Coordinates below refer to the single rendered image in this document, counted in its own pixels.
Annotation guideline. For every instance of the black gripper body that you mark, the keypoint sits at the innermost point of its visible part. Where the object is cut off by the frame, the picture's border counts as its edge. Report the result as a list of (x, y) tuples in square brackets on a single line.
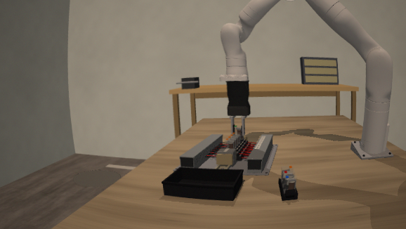
[(237, 90)]

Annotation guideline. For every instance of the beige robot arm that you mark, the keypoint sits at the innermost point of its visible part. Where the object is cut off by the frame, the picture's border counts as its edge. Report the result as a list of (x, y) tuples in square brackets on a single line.
[(379, 65)]

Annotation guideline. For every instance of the black open-top tray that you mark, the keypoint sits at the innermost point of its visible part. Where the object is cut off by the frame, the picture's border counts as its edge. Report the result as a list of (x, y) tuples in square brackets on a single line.
[(199, 183)]

